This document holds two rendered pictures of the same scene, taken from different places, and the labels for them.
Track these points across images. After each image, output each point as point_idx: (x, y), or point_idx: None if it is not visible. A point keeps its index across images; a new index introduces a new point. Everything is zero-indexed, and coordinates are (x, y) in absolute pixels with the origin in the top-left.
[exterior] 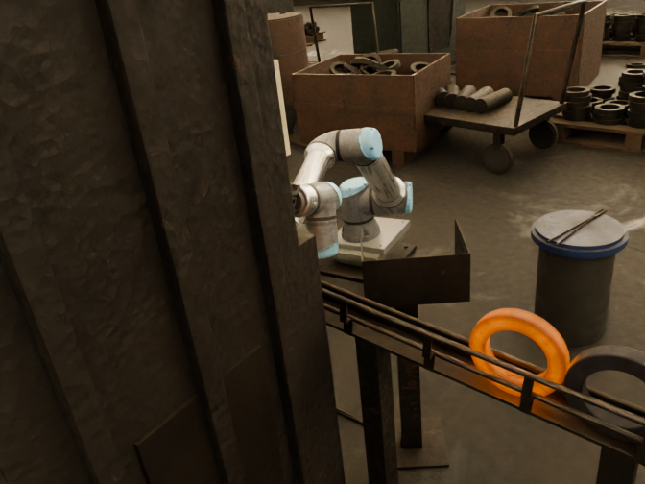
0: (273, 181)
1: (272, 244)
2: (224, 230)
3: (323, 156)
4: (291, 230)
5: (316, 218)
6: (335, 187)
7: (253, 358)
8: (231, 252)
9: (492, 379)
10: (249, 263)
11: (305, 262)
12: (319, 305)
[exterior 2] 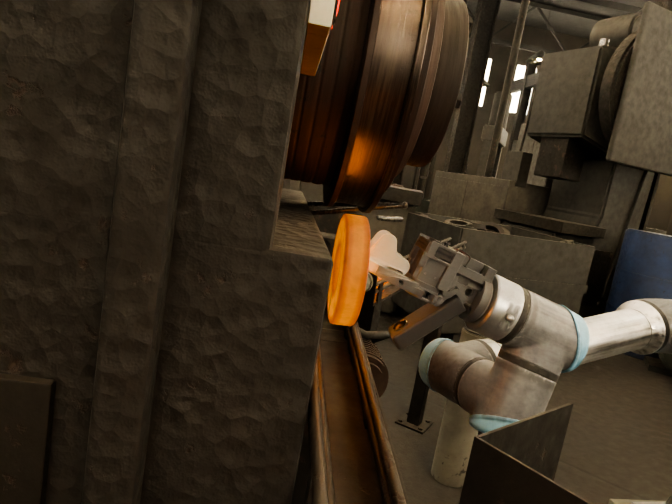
0: (237, 45)
1: (139, 155)
2: (50, 61)
3: (641, 322)
4: (254, 196)
5: (509, 355)
6: (581, 326)
7: (20, 398)
8: (56, 123)
9: None
10: (97, 183)
11: (274, 301)
12: (281, 435)
